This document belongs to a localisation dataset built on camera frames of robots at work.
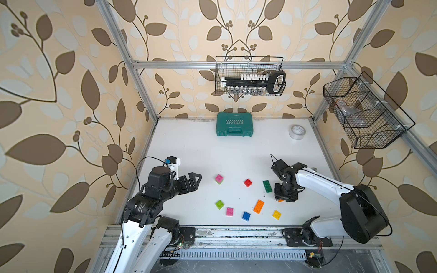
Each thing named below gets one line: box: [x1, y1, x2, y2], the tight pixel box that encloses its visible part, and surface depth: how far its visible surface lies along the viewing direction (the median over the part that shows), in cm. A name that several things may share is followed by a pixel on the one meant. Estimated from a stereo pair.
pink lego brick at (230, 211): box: [225, 207, 234, 217], surface depth 82 cm
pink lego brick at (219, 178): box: [215, 174, 224, 184], surface depth 91 cm
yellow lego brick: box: [271, 209, 282, 221], surface depth 82 cm
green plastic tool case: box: [216, 112, 254, 138], surface depth 114 cm
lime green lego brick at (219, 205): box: [215, 199, 225, 210], surface depth 84 cm
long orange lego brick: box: [252, 199, 265, 215], surface depth 84 cm
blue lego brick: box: [241, 211, 251, 222], surface depth 80 cm
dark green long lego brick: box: [262, 179, 273, 193], surface depth 91 cm
